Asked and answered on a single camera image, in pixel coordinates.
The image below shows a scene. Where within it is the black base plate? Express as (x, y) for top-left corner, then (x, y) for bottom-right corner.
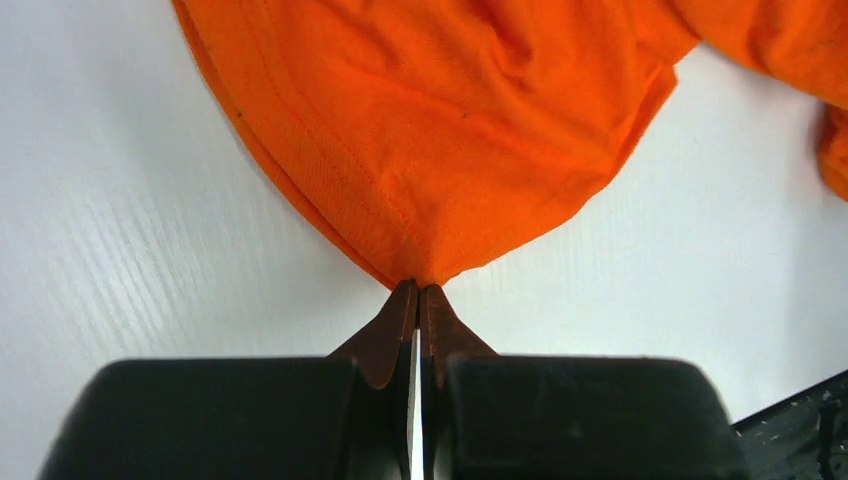
(733, 372), (847, 479)

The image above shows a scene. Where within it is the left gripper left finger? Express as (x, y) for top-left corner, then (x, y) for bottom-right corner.
(329, 280), (419, 389)

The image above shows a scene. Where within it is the orange t shirt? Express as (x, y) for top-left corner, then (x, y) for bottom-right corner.
(174, 1), (847, 287)

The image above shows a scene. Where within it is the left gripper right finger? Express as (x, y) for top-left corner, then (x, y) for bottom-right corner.
(418, 285), (497, 388)

